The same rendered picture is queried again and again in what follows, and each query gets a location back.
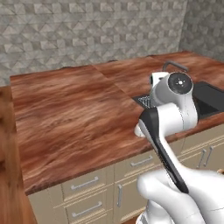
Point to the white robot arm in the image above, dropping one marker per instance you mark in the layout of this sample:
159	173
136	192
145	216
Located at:
178	116

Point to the beige drawer front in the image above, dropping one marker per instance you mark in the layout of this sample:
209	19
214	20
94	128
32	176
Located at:
87	186
90	211
137	167

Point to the grey tap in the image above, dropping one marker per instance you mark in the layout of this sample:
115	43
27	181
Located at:
175	63

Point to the beige cupboard door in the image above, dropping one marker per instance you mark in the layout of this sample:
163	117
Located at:
191	159
129	204
217	156

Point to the black sink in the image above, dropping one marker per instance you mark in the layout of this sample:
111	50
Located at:
208	97

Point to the white mug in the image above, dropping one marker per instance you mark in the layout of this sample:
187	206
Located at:
138	130

